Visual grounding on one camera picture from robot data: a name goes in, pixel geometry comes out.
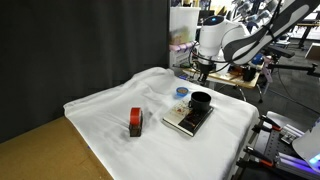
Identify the white cloth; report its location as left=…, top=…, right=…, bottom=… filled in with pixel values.
left=62, top=66, right=260, bottom=180

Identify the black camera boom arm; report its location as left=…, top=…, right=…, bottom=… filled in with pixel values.
left=265, top=45, right=320, bottom=78

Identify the red tape in black dispenser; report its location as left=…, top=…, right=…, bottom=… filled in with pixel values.
left=128, top=106, right=144, bottom=138

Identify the blue round object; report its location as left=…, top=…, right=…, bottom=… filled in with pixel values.
left=251, top=53, right=265, bottom=66

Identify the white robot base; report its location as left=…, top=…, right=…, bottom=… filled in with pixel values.
left=291, top=117, right=320, bottom=165

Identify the white plastic storage bin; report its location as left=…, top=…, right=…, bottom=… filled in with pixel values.
left=168, top=6, right=202, bottom=68

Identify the black curtain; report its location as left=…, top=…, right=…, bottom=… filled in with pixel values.
left=0, top=0, right=171, bottom=144

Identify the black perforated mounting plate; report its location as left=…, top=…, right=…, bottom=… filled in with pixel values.
left=255, top=128, right=302, bottom=162

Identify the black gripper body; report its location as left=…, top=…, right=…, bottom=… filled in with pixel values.
left=197, top=60, right=216, bottom=76

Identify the black book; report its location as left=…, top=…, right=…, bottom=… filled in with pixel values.
left=161, top=98, right=215, bottom=138

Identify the black clamp with orange handle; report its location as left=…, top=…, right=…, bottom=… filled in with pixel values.
left=252, top=113, right=283, bottom=134
left=235, top=145, right=278, bottom=169

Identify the aluminium rail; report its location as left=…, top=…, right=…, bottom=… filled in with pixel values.
left=274, top=151, right=320, bottom=178

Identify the black cup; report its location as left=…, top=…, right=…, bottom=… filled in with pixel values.
left=187, top=90, right=213, bottom=113

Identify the blue bowl of cereal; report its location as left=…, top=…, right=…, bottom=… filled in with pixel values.
left=175, top=86, right=190, bottom=99

